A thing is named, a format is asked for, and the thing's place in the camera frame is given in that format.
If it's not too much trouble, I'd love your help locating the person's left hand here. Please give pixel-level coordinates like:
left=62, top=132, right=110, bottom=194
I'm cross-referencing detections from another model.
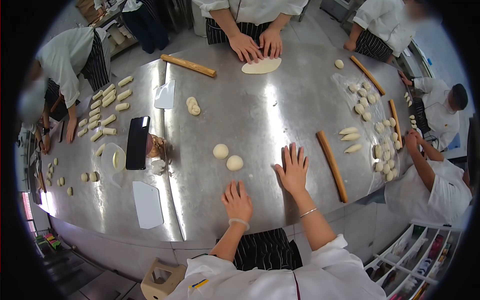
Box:
left=221, top=180, right=254, bottom=223

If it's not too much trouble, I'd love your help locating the person's right hand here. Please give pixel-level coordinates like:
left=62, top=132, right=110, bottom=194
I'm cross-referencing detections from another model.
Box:
left=274, top=142, right=310, bottom=196

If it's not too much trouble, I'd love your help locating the round dough ball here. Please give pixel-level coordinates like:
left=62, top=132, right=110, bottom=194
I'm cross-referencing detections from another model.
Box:
left=226, top=155, right=244, bottom=172
left=212, top=143, right=229, bottom=160

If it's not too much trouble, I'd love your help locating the wooden rolling pin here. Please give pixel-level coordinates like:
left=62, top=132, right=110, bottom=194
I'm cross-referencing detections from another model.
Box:
left=350, top=55, right=386, bottom=96
left=316, top=130, right=349, bottom=204
left=388, top=99, right=404, bottom=148
left=160, top=54, right=217, bottom=78

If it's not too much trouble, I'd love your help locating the person's body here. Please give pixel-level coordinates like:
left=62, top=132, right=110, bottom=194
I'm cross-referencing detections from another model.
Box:
left=165, top=227, right=387, bottom=300

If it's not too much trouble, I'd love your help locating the white plastic dough scraper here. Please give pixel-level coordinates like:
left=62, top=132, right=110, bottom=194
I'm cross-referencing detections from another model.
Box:
left=154, top=79, right=176, bottom=110
left=132, top=181, right=165, bottom=230

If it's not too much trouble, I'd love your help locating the pile of dough portions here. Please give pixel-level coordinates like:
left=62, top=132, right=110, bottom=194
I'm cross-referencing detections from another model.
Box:
left=348, top=81, right=403, bottom=182

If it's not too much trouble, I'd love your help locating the braided dough piece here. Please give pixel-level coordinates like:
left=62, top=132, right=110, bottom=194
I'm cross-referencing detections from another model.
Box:
left=186, top=96, right=202, bottom=116

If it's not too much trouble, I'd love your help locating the flat oval dough sheet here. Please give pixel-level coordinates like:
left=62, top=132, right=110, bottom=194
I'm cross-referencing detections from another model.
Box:
left=241, top=57, right=282, bottom=75

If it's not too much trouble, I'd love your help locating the beige plastic stool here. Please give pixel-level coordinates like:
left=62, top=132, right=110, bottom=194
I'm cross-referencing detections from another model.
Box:
left=140, top=257, right=187, bottom=300

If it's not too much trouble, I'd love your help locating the black smartphone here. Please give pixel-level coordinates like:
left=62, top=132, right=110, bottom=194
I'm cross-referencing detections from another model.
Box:
left=125, top=116, right=151, bottom=171

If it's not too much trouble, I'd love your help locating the row of tiny dough pieces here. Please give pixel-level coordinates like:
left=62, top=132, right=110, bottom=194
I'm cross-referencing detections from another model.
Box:
left=404, top=91, right=418, bottom=130

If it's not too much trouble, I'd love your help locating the clear plastic cup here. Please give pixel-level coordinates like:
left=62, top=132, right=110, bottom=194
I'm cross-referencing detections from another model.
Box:
left=100, top=142, right=127, bottom=188

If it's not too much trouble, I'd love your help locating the group of small dough balls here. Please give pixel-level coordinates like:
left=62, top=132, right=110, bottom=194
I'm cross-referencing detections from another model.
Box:
left=45, top=157, right=100, bottom=197

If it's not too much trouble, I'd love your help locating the white rack with goods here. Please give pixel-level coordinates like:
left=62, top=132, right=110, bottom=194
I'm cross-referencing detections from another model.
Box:
left=364, top=220, right=463, bottom=300

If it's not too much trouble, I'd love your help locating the group of dough logs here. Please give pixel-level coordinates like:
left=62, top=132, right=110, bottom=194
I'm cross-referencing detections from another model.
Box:
left=76, top=75, right=134, bottom=158

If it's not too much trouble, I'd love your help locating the stack of coloured containers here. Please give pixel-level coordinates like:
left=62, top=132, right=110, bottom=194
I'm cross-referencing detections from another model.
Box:
left=34, top=232, right=63, bottom=253

